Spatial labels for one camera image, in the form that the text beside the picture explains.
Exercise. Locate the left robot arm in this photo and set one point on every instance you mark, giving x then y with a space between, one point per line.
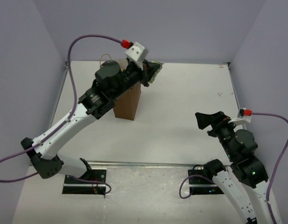
110 83

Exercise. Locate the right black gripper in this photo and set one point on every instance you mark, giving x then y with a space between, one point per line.
217 120

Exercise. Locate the green candy packet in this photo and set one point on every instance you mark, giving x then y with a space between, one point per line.
158 65

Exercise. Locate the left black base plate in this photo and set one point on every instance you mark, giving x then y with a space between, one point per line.
75 187

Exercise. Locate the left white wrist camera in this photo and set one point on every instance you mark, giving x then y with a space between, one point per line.
137 54

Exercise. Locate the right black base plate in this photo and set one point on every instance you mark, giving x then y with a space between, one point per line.
200 186

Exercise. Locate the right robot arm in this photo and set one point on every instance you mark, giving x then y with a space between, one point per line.
255 204

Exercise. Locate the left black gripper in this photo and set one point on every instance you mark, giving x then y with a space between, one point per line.
146 73

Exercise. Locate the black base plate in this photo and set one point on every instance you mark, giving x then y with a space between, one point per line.
75 187
200 186

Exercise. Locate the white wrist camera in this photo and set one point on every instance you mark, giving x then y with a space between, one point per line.
137 54
244 117

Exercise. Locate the brown paper bag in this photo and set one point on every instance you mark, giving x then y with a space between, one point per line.
126 105

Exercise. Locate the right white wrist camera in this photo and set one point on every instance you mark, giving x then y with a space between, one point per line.
244 117

